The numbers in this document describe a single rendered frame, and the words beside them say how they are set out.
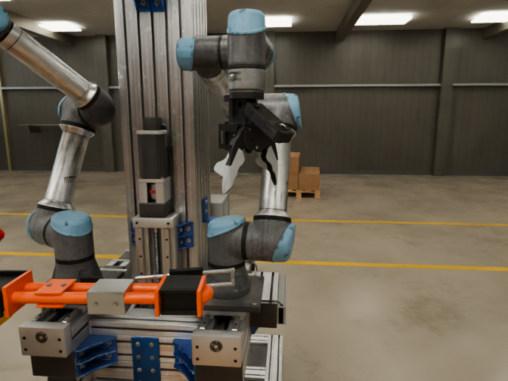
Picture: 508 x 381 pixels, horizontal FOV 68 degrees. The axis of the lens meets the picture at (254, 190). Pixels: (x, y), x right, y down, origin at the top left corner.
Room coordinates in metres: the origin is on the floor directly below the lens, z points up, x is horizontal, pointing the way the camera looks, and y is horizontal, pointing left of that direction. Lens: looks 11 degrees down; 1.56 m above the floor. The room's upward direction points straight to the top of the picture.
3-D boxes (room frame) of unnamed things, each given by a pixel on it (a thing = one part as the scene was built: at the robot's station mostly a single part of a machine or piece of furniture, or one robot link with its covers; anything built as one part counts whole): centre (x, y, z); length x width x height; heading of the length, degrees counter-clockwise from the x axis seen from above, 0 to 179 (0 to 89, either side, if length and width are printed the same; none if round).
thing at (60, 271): (1.15, 0.58, 1.09); 0.15 x 0.15 x 0.10
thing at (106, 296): (0.67, 0.27, 1.23); 0.07 x 0.07 x 0.04; 0
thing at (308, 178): (8.14, -1.01, 0.41); 1.36 x 0.97 x 0.82; 176
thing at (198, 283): (0.66, 0.14, 1.24); 0.08 x 0.07 x 0.05; 90
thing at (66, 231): (1.16, 0.58, 1.20); 0.13 x 0.12 x 0.14; 55
